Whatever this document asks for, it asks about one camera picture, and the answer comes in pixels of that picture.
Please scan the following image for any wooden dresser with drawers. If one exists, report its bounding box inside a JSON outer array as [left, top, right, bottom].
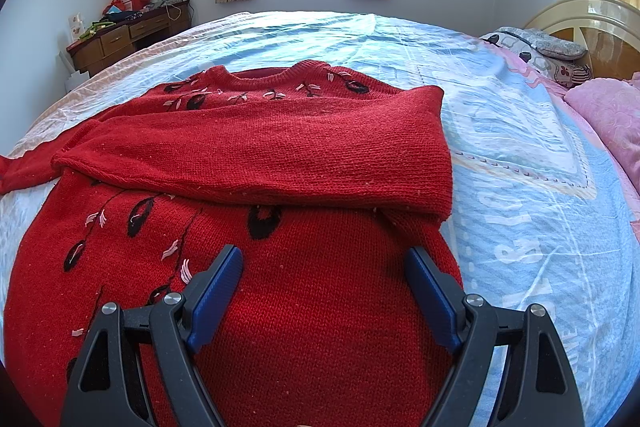
[[66, 0, 193, 78]]

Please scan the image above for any cream bed headboard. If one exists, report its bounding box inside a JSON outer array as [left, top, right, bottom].
[[522, 0, 640, 80]]

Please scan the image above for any green item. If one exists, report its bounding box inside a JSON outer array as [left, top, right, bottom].
[[80, 21, 114, 40]]

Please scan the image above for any pink pillow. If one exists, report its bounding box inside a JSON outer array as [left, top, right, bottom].
[[564, 72, 640, 208]]

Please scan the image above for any red knitted sweater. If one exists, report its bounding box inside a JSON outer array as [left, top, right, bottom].
[[0, 61, 466, 427]]

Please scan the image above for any blue printed bed sheet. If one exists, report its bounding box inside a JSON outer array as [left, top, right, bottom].
[[0, 10, 640, 427]]

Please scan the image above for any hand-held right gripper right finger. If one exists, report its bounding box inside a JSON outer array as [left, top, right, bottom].
[[404, 246, 586, 427]]

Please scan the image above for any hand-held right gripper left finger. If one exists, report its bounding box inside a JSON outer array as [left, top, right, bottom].
[[60, 244, 246, 427]]

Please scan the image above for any grey patterned pillow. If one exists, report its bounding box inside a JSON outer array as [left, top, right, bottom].
[[480, 27, 592, 90]]

